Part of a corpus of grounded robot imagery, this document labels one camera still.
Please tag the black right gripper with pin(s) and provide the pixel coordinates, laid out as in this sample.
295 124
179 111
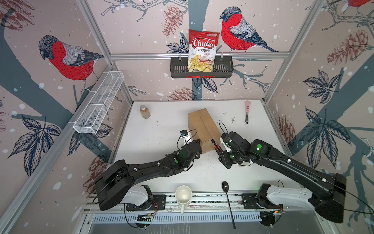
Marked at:
221 152

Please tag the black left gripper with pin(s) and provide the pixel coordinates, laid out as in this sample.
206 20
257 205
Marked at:
200 150

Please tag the brown cardboard express box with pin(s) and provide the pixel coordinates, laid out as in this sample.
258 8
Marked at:
206 128

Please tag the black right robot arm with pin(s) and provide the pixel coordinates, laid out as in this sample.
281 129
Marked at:
328 191

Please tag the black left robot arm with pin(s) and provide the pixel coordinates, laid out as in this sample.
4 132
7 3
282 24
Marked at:
113 184

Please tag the black lid glass jar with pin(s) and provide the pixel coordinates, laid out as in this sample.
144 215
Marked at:
245 164

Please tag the black long spoon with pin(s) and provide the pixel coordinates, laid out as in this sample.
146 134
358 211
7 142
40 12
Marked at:
225 188

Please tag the cream ceramic mug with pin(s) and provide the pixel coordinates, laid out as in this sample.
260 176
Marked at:
183 196

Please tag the brown spice jar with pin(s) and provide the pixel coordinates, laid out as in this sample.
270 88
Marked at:
145 112

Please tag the Chuba cassava chips bag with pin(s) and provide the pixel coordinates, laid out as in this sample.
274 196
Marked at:
202 50

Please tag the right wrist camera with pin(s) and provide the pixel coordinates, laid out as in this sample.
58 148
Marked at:
226 139

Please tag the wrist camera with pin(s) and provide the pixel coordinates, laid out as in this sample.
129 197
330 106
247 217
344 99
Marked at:
226 139
185 136

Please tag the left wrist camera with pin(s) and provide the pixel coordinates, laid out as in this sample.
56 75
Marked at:
185 136

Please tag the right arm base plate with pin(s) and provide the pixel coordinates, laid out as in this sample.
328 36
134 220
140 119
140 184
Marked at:
255 201

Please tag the aluminium front rail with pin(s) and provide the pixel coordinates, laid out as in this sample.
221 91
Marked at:
290 199

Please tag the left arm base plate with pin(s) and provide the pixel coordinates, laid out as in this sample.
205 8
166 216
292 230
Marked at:
158 203

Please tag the black wire wall basket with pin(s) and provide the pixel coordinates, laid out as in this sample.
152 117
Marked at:
221 67

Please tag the white wire mesh shelf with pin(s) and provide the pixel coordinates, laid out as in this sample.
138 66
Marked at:
94 113

